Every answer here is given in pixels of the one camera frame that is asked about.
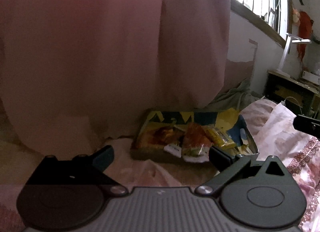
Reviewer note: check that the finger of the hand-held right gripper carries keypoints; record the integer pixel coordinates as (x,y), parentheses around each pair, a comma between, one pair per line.
(306,123)

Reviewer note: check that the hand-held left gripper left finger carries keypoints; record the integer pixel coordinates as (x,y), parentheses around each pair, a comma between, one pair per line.
(103,159)

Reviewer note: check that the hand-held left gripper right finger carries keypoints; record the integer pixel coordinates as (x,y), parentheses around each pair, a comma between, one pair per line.
(220,158)

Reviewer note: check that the yellow snack packet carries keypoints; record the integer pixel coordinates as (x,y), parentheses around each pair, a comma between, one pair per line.
(220,138)

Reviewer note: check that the orange snack bag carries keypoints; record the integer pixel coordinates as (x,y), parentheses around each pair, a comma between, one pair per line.
(195,134)

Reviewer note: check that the black and white stick packet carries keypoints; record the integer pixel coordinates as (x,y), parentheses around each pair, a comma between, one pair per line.
(172,150)

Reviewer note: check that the cartoon printed box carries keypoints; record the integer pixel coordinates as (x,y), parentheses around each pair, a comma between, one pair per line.
(155,119)

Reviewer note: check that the floral bed sheet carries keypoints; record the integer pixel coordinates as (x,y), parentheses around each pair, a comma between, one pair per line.
(275,132)

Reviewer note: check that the dark wooden desk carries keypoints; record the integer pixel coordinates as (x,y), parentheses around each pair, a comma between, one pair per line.
(282,89)

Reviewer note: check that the white box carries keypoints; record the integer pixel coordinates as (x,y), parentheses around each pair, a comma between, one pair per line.
(311,76)

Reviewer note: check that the green cloth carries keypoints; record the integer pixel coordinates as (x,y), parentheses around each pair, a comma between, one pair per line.
(237,97)

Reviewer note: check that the white desk lamp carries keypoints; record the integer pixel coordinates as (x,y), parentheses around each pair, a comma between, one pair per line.
(285,54)

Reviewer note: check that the red hanging ornament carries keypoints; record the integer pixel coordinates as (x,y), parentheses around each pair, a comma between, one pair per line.
(305,26)

